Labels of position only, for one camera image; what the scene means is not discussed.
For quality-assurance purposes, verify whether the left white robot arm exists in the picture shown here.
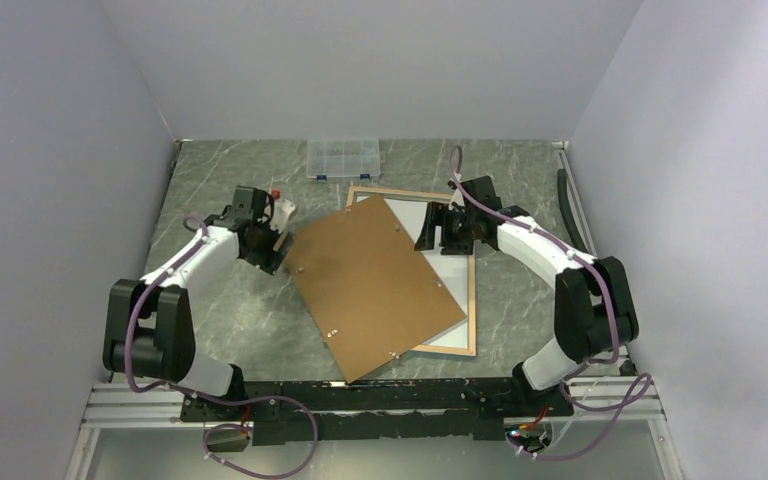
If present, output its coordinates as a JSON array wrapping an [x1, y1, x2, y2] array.
[[102, 186, 296, 420]]

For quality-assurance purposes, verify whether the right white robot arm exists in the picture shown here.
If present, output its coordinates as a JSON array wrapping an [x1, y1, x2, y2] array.
[[414, 176, 639, 415]]

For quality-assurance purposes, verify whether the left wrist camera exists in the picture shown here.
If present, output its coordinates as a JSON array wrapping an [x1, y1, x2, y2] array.
[[270, 189, 297, 233]]

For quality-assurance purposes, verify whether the hot air balloon photo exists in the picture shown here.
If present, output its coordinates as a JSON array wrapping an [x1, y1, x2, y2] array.
[[352, 192, 473, 350]]

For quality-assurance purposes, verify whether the brown frame backing board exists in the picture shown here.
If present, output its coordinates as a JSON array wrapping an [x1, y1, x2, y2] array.
[[284, 194, 468, 383]]

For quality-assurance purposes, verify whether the wooden picture frame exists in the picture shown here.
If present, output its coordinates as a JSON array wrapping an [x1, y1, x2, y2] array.
[[345, 185, 478, 358]]

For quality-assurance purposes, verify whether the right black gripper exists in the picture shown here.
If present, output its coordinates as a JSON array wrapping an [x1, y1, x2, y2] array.
[[414, 201, 477, 256]]

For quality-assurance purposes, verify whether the black mounting base bar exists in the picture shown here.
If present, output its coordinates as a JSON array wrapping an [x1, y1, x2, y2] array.
[[180, 377, 574, 446]]

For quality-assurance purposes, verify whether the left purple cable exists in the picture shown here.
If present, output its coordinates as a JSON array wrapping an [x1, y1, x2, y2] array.
[[122, 213, 319, 480]]

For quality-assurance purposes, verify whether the clear plastic organizer box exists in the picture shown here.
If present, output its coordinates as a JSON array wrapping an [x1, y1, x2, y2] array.
[[306, 138, 381, 181]]

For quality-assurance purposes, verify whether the aluminium rail frame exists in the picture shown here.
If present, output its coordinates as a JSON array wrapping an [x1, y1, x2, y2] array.
[[66, 376, 684, 479]]

